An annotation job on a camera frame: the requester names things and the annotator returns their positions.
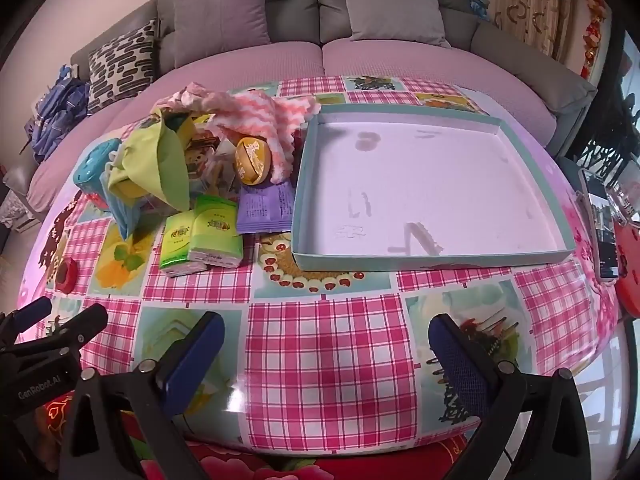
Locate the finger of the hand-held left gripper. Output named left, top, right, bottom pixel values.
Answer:
left=0, top=296, right=54, bottom=349
left=30, top=303, right=110, bottom=357

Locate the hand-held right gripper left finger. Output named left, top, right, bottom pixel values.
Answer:
left=59, top=311, right=227, bottom=480

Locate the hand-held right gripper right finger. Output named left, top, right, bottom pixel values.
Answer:
left=428, top=313, right=601, bottom=480

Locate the red tape roll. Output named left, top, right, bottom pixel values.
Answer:
left=54, top=257, right=80, bottom=291

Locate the blue face mask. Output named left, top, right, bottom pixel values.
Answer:
left=102, top=160, right=151, bottom=241

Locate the green tissue pack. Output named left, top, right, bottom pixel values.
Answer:
left=160, top=210, right=201, bottom=277
left=187, top=195, right=245, bottom=268

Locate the green cloth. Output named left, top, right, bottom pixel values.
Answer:
left=107, top=107, right=192, bottom=212

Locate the shallow teal-rimmed white box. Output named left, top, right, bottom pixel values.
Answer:
left=291, top=105, right=581, bottom=272

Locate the gold foil round pack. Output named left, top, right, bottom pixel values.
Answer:
left=235, top=136, right=273, bottom=186

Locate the pink checked printed tablecloth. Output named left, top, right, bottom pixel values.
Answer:
left=17, top=75, right=626, bottom=458

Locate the teal plastic container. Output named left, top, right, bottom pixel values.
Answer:
left=72, top=139, right=123, bottom=211

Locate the purple packet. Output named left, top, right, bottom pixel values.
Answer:
left=236, top=180, right=296, bottom=235

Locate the red round object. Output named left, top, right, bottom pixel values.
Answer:
left=612, top=220, right=640, bottom=318

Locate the blue clothes pile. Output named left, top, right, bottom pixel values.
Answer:
left=22, top=65, right=91, bottom=161

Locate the orange brown snack packet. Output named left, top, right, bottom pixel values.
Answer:
left=185, top=132, right=223, bottom=181

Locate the yellow packet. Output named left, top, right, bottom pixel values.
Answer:
left=170, top=112, right=211, bottom=146

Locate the black cream patterned cushion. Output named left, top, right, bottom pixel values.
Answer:
left=87, top=19, right=161, bottom=115

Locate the pink white striped towel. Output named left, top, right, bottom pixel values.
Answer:
left=207, top=89, right=322, bottom=183

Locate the pink sofa cover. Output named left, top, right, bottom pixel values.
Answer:
left=27, top=40, right=558, bottom=221

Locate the purple-grey cushion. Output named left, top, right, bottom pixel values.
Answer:
left=172, top=0, right=273, bottom=68

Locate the red hanging decoration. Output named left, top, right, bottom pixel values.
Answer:
left=582, top=0, right=608, bottom=78

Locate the grey cushion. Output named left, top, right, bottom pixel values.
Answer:
left=339, top=0, right=451, bottom=50

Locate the gold patterned curtain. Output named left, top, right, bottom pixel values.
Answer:
left=495, top=0, right=616, bottom=81

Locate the grey sofa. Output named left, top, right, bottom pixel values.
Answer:
left=0, top=0, right=601, bottom=221

